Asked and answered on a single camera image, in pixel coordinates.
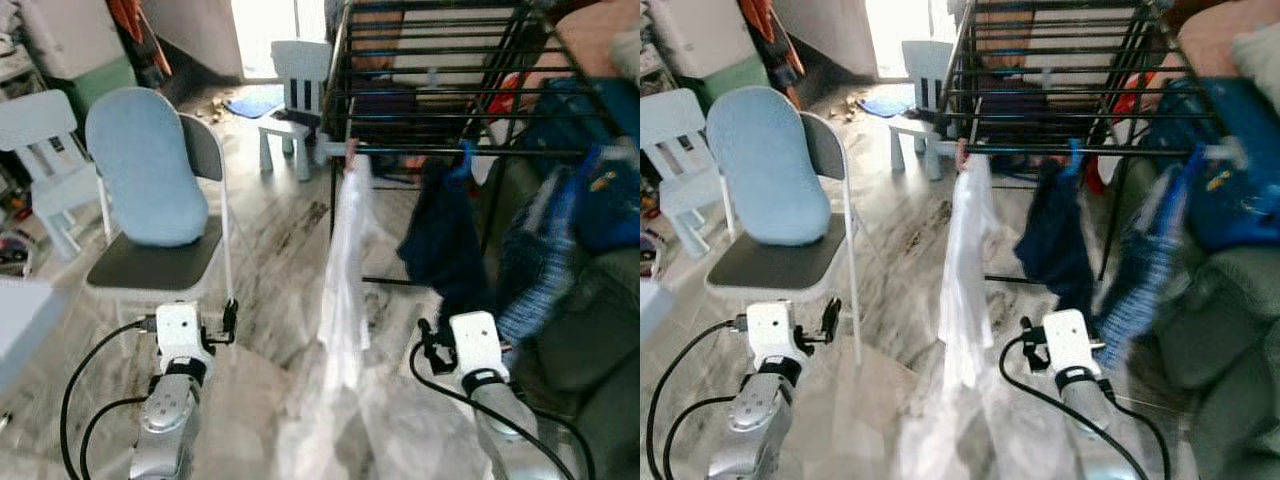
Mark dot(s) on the green box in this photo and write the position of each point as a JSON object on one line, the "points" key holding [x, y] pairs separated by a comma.
{"points": [[105, 80], [740, 78]]}

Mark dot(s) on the black metal drying rack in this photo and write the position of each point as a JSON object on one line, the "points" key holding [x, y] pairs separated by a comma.
{"points": [[1100, 150], [500, 152]]}

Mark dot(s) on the white shirt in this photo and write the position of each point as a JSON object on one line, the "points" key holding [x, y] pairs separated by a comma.
{"points": [[350, 260], [965, 260]]}

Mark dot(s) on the blue plaid shorts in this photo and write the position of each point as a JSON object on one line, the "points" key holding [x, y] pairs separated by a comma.
{"points": [[1140, 265], [530, 270]]}

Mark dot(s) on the white folding chair grey seat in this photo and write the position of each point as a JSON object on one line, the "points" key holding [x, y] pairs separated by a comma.
{"points": [[150, 265], [775, 265]]}

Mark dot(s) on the pink blanket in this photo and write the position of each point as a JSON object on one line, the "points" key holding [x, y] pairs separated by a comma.
{"points": [[1205, 35], [585, 35]]}

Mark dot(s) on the pink hanger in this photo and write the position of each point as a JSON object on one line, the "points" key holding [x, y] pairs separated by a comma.
{"points": [[961, 155], [351, 152]]}

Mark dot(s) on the blue storage box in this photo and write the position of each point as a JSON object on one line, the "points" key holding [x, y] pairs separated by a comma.
{"points": [[610, 210], [1240, 210]]}

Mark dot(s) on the orange umbrella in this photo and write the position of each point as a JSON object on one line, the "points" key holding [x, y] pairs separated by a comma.
{"points": [[135, 20], [760, 20]]}

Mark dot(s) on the navy garment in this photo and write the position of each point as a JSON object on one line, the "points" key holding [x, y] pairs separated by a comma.
{"points": [[445, 245], [1055, 245]]}

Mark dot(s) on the light blue cushion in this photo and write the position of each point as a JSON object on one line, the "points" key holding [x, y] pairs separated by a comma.
{"points": [[765, 165], [145, 165]]}

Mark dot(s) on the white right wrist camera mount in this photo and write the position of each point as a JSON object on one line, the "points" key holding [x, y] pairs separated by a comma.
{"points": [[1068, 342], [472, 345]]}

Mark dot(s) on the beige pillow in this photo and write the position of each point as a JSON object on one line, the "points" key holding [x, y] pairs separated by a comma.
{"points": [[1258, 58], [628, 58]]}

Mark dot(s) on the white plastic cabinet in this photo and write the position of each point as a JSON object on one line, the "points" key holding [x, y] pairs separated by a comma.
{"points": [[700, 35], [70, 35]]}

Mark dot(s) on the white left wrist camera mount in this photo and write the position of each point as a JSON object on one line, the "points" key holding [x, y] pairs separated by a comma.
{"points": [[180, 335], [772, 335]]}

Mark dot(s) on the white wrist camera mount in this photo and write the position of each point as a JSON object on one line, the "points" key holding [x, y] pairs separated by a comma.
{"points": [[772, 335], [472, 345], [1068, 342], [180, 335]]}

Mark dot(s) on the green leather sofa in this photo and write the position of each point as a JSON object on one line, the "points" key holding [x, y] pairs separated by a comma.
{"points": [[590, 340], [1230, 340]]}

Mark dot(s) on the blue floor mat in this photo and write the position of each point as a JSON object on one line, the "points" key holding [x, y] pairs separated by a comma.
{"points": [[885, 103], [255, 101]]}

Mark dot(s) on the pale blue kid chair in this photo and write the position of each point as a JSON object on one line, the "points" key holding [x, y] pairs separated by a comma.
{"points": [[670, 115], [300, 60], [925, 60], [35, 120]]}

